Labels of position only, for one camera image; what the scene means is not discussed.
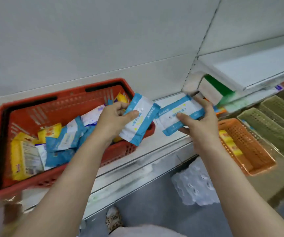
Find person's left hand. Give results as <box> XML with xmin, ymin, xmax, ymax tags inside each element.
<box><xmin>96</xmin><ymin>102</ymin><xmax>139</xmax><ymax>144</ymax></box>

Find person's right hand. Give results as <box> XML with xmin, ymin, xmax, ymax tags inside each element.
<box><xmin>176</xmin><ymin>96</ymin><xmax>223</xmax><ymax>152</ymax></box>

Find blue white wipes packet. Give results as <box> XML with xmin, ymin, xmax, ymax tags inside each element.
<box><xmin>154</xmin><ymin>95</ymin><xmax>205</xmax><ymax>137</ymax></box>
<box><xmin>119</xmin><ymin>93</ymin><xmax>161</xmax><ymax>146</ymax></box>

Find person's left forearm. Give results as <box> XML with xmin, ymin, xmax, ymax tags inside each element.
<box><xmin>10</xmin><ymin>134</ymin><xmax>119</xmax><ymax>237</ymax></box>

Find person's right forearm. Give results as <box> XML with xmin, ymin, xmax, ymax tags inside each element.
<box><xmin>193</xmin><ymin>142</ymin><xmax>284</xmax><ymax>237</ymax></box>

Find small yellow tissue pack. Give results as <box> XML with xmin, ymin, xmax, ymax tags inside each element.
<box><xmin>114</xmin><ymin>93</ymin><xmax>130</xmax><ymax>104</ymax></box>
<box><xmin>37</xmin><ymin>123</ymin><xmax>63</xmax><ymax>144</ymax></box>

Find white green cardboard box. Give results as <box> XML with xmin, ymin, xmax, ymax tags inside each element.
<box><xmin>198</xmin><ymin>74</ymin><xmax>236</xmax><ymax>106</ymax></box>

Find yellow packets in basket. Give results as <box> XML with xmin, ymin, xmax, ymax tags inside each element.
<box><xmin>219</xmin><ymin>130</ymin><xmax>243</xmax><ymax>157</ymax></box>

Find clear wrapped toilet roll pack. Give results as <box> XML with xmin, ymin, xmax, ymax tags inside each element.
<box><xmin>171</xmin><ymin>157</ymin><xmax>221</xmax><ymax>207</ymax></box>

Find pile of blue white packs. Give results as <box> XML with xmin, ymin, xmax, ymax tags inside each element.
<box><xmin>35</xmin><ymin>105</ymin><xmax>108</xmax><ymax>171</ymax></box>

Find orange perforated plastic basket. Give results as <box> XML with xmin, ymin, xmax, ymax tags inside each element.
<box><xmin>218</xmin><ymin>118</ymin><xmax>277</xmax><ymax>176</ymax></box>

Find green perforated plastic basket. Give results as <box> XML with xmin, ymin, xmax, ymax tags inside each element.
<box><xmin>237</xmin><ymin>107</ymin><xmax>284</xmax><ymax>158</ymax></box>
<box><xmin>259</xmin><ymin>95</ymin><xmax>284</xmax><ymax>136</ymax></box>

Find leopard print shoe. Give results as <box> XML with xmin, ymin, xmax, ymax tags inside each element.
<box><xmin>105</xmin><ymin>206</ymin><xmax>123</xmax><ymax>233</ymax></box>

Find large yellow tissue pack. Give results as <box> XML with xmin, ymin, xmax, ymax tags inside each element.
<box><xmin>10</xmin><ymin>139</ymin><xmax>45</xmax><ymax>181</ymax></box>

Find red plastic shopping basket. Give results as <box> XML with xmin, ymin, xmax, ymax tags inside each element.
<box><xmin>0</xmin><ymin>78</ymin><xmax>156</xmax><ymax>199</ymax></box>

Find person's light clothing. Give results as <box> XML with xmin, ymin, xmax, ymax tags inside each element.
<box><xmin>109</xmin><ymin>224</ymin><xmax>188</xmax><ymax>237</ymax></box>

